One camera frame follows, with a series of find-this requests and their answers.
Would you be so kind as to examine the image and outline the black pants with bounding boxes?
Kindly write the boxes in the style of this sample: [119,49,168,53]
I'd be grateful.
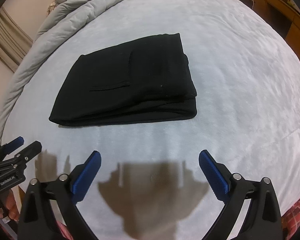
[49,32,198,127]

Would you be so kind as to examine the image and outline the white bed sheet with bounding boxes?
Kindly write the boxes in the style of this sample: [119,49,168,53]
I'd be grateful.
[1,0,300,240]

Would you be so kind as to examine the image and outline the grey quilt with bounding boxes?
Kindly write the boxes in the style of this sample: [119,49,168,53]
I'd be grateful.
[0,0,165,143]

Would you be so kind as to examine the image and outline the person's left hand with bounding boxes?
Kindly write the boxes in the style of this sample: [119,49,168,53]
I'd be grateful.
[1,189,20,222]

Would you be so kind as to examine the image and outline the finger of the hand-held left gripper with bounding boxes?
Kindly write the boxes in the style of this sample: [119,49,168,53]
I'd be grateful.
[0,136,25,155]
[5,141,42,166]

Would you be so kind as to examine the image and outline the wooden cabinet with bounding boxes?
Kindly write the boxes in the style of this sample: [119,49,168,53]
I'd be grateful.
[251,0,300,48]

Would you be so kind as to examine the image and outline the beige curtain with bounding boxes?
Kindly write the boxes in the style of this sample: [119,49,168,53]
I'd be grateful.
[0,6,34,72]

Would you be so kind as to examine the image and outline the wooden bed frame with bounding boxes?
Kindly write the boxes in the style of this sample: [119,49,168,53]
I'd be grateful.
[18,186,26,205]

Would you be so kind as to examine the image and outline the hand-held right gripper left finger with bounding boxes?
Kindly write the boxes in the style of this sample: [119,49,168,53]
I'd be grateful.
[17,150,102,240]

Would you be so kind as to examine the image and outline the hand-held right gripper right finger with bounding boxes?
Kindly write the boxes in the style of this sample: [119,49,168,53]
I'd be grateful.
[199,149,283,240]

